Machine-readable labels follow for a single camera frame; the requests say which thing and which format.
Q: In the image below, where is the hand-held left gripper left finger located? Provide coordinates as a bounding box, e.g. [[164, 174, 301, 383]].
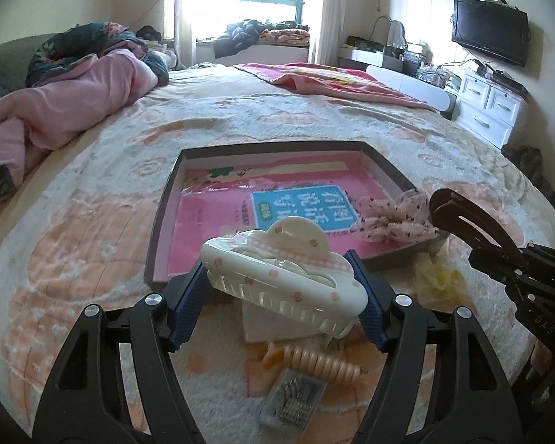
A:
[[32, 260, 210, 444]]

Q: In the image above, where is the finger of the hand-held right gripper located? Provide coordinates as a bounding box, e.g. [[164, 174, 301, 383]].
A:
[[468, 240, 528, 287], [502, 280, 555, 336]]

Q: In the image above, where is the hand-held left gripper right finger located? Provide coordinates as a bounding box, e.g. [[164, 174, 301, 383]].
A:
[[346, 249, 523, 444]]

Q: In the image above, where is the yellow scrunchie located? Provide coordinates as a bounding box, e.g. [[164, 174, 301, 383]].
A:
[[411, 256, 465, 308]]

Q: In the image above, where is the brown hair clip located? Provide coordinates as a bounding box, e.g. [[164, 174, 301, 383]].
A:
[[428, 187, 523, 260]]

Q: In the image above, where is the dark cardboard box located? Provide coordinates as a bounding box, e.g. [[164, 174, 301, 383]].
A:
[[144, 139, 449, 287]]

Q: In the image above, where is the peach spiral hair tie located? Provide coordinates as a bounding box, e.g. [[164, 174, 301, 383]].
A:
[[284, 343, 367, 384]]

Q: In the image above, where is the white dotted hair claw clip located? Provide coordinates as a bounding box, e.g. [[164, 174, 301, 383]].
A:
[[200, 216, 368, 338]]

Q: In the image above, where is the pink dotted sheer scrunchie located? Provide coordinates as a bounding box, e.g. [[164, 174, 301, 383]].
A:
[[351, 189, 438, 243]]

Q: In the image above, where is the small orange hair clip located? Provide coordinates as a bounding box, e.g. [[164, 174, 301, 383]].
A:
[[260, 341, 290, 371]]

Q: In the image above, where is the clear hairpin packet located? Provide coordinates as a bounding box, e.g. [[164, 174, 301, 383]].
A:
[[258, 369, 328, 428]]

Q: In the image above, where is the person's right hand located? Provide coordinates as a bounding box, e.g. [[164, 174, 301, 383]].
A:
[[532, 340, 555, 382]]

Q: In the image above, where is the pink book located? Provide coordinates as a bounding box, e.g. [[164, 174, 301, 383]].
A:
[[169, 157, 445, 278]]

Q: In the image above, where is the dark cloth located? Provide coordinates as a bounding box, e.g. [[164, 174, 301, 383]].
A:
[[502, 143, 555, 213]]

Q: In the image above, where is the white drawer cabinet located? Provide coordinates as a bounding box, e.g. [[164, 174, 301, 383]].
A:
[[453, 67, 523, 149]]

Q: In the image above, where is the black set-top box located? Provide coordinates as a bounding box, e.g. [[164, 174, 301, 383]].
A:
[[476, 67, 524, 95]]

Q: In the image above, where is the white bed footboard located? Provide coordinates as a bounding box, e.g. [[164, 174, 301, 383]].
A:
[[365, 65, 456, 114]]

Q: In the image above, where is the pink quilt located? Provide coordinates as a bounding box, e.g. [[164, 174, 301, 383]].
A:
[[0, 48, 169, 186]]

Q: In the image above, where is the black television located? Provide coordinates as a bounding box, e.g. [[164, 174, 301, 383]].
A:
[[451, 0, 530, 68]]

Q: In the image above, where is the pink printed blanket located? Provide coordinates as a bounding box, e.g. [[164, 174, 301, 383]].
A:
[[233, 62, 438, 112]]

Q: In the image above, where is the white desk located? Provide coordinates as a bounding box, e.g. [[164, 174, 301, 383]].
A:
[[340, 34, 426, 72]]

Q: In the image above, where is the dark jacket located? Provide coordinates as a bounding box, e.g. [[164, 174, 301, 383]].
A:
[[213, 21, 265, 58]]

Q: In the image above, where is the black cloth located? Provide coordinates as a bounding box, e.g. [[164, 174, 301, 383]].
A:
[[136, 25, 165, 42]]

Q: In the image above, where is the dark floral duvet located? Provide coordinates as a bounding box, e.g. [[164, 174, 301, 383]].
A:
[[25, 21, 167, 88]]

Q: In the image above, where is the orange patterned blanket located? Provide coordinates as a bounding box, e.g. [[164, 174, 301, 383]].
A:
[[259, 28, 310, 43]]

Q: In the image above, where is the white curtain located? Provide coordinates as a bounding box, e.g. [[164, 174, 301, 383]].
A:
[[307, 0, 340, 65], [166, 0, 199, 68]]

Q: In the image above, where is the grey headboard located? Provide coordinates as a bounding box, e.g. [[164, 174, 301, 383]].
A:
[[0, 34, 42, 102]]

